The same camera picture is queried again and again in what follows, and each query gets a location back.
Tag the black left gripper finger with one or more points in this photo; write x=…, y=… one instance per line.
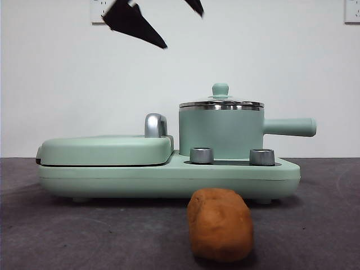
x=126, y=19
x=196, y=7

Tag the brown potato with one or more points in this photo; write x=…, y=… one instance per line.
x=220, y=225

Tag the white wall socket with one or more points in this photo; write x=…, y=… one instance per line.
x=353, y=11
x=96, y=9

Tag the mint green breakfast machine base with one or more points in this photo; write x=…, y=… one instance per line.
x=168, y=182

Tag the glass lid with green knob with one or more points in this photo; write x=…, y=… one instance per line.
x=221, y=90

